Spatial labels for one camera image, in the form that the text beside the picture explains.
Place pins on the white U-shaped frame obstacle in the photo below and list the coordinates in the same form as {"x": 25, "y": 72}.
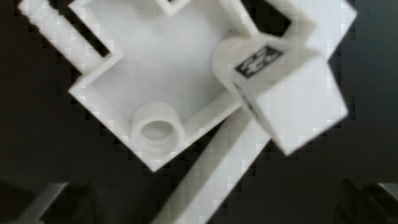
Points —
{"x": 217, "y": 171}

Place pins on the white chair leg block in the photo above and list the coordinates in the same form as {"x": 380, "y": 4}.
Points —
{"x": 277, "y": 77}

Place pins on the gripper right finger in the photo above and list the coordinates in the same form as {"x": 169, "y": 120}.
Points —
{"x": 368, "y": 203}

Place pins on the white chair seat part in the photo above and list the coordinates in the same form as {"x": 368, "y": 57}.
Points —
{"x": 139, "y": 44}

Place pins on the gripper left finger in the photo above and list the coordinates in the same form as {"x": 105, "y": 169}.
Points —
{"x": 41, "y": 204}

